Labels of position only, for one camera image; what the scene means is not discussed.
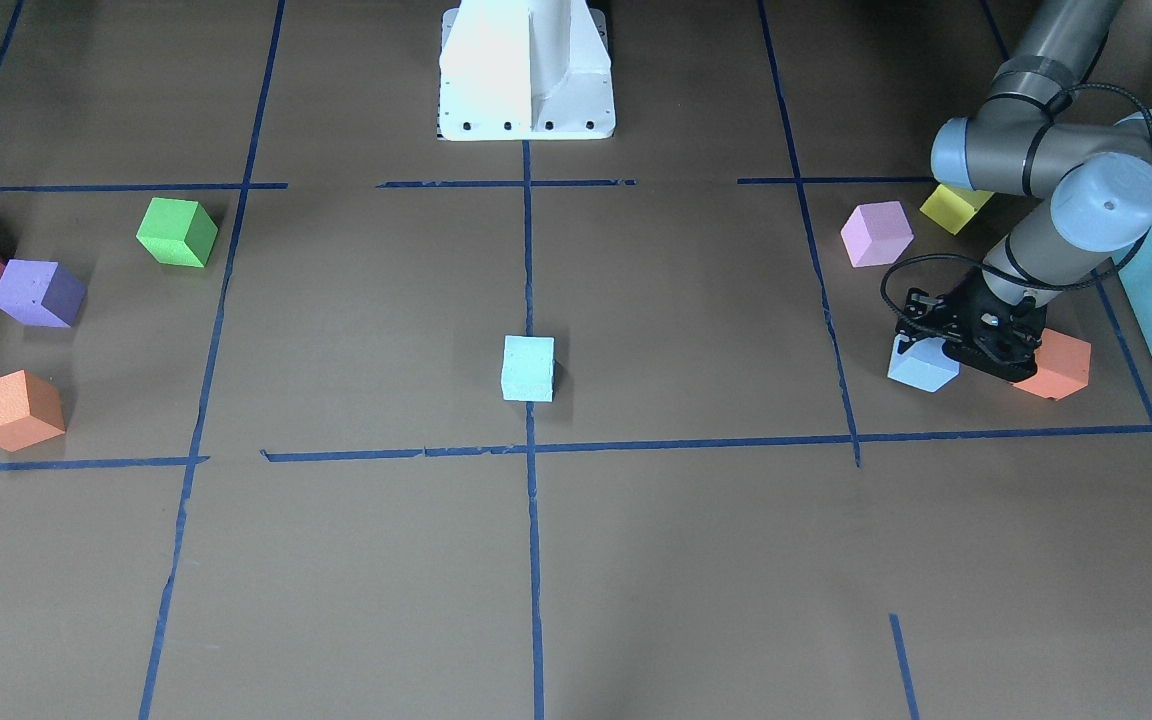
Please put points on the orange foam block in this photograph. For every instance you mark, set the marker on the orange foam block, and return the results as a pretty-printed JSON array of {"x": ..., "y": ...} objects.
[
  {"x": 1063, "y": 366},
  {"x": 30, "y": 411}
]

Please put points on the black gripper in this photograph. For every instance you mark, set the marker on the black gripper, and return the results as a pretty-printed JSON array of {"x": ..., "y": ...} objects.
[{"x": 965, "y": 305}]

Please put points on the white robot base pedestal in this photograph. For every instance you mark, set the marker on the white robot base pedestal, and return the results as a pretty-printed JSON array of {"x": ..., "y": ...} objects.
[{"x": 525, "y": 71}]

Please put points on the purple foam block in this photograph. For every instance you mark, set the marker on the purple foam block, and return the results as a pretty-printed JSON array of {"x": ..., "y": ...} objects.
[{"x": 41, "y": 293}]

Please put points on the yellow foam block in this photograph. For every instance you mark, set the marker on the yellow foam block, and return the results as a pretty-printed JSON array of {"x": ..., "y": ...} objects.
[{"x": 952, "y": 207}]

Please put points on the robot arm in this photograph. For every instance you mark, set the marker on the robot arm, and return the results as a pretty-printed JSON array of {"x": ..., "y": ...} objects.
[{"x": 1093, "y": 185}]

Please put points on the blue foam block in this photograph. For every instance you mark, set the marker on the blue foam block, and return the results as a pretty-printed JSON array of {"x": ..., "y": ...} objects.
[
  {"x": 921, "y": 364},
  {"x": 528, "y": 372}
]

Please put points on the green foam block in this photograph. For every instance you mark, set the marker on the green foam block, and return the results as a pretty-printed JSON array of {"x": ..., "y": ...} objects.
[{"x": 177, "y": 232}]

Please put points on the pink foam block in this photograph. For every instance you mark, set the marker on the pink foam block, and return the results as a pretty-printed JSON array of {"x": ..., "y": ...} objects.
[{"x": 876, "y": 233}]

